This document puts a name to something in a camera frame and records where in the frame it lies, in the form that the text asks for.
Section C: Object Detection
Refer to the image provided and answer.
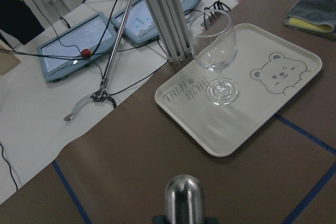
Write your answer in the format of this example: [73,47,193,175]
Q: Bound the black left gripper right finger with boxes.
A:
[205,217,218,224]

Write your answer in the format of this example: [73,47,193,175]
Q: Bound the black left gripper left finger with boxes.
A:
[153,215,165,224]

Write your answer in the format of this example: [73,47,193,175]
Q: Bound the steel squeezer handle rod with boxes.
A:
[165,174,205,223]

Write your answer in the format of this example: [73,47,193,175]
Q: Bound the metal reacher grabber tool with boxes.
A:
[64,0,134,122]

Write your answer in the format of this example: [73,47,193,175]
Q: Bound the cream bear serving tray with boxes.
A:
[155,23,322,157]

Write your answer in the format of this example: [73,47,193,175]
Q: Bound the clear wine glass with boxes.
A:
[188,10,238,105]

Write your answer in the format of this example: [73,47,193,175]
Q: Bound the left blue teach pendant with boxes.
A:
[37,12,117,82]

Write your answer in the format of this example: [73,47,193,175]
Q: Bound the blue teach pendant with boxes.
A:
[124,0,201,45]
[37,12,117,82]

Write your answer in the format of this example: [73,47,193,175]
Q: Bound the right blue teach pendant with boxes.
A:
[124,0,201,45]

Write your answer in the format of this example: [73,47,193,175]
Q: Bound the near power strip with plugs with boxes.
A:
[201,1,232,30]

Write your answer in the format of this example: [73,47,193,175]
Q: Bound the grey yellow folded cloth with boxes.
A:
[284,0,335,40]

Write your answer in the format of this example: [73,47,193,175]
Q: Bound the black pendant cable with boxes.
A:
[0,0,169,97]

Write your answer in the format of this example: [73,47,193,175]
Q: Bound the aluminium frame post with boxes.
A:
[145,0,191,65]

